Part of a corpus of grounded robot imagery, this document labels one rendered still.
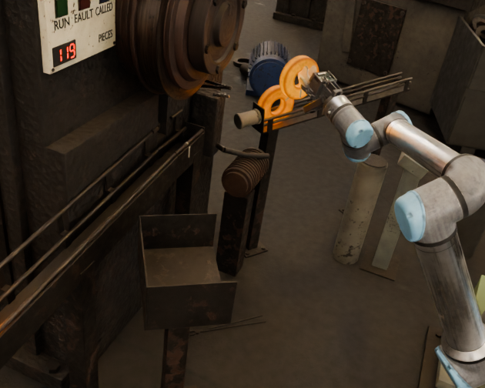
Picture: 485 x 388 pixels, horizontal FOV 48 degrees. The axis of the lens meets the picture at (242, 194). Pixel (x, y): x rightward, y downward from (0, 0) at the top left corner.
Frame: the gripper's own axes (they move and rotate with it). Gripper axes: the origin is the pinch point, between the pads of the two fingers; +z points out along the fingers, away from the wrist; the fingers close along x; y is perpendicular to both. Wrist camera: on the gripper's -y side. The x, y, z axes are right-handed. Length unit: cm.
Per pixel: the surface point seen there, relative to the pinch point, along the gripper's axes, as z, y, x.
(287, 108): 2.9, -19.9, -4.2
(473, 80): 22, -41, -161
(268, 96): 4.6, -13.9, 6.2
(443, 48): 73, -58, -200
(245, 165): -10.4, -33.0, 18.9
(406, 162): -36, -20, -37
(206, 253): -52, -14, 61
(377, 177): -30, -33, -34
